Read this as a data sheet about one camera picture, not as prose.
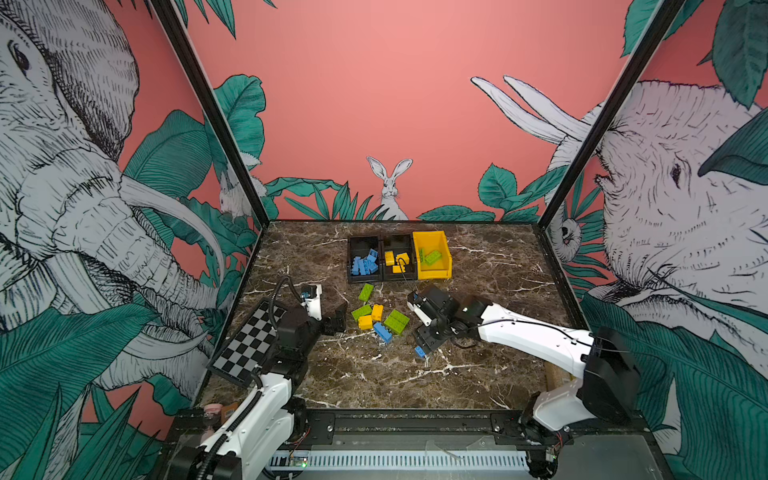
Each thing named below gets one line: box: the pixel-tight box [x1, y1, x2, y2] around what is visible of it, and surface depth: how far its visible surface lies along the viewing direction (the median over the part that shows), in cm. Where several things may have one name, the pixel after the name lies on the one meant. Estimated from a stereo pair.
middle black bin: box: [380, 234, 418, 281], surface depth 103 cm
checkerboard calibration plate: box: [206, 297, 288, 387], surface depth 85 cm
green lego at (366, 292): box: [358, 283, 374, 302], surface depth 103 cm
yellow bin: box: [412, 230, 453, 280], surface depth 106 cm
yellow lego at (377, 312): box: [371, 304, 384, 321], surface depth 95 cm
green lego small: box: [351, 305, 372, 321], surface depth 95 cm
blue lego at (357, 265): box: [352, 256, 363, 275], surface depth 105 cm
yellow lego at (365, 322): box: [358, 315, 373, 330], surface depth 92 cm
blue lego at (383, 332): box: [374, 322, 393, 343], surface depth 91 cm
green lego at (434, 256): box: [425, 250, 442, 266], surface depth 109 cm
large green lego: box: [384, 309, 410, 335], surface depth 95 cm
